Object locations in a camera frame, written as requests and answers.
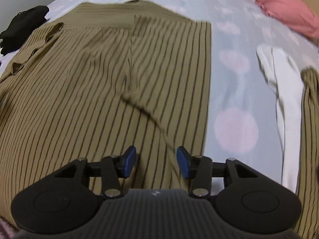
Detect crumpled olive striped garment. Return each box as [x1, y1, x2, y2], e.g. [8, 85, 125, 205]
[297, 65, 319, 239]

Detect black folded garment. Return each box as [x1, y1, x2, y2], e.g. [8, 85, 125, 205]
[0, 5, 50, 57]

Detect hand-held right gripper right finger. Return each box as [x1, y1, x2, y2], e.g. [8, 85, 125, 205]
[176, 146, 263, 200]

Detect bed with polka-dot sheet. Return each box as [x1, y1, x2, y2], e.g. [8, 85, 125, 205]
[0, 0, 319, 195]

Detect pink pillow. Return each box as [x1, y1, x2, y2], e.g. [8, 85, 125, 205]
[231, 0, 319, 39]

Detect olive striped garment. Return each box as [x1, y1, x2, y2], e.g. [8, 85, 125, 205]
[0, 1, 213, 227]
[297, 65, 319, 239]

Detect white cloth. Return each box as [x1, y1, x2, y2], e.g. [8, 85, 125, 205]
[256, 44, 306, 195]

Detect pinkish patterned cloth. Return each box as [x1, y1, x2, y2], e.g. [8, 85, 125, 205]
[0, 216, 20, 239]

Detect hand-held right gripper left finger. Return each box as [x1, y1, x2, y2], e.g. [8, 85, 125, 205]
[53, 146, 137, 200]

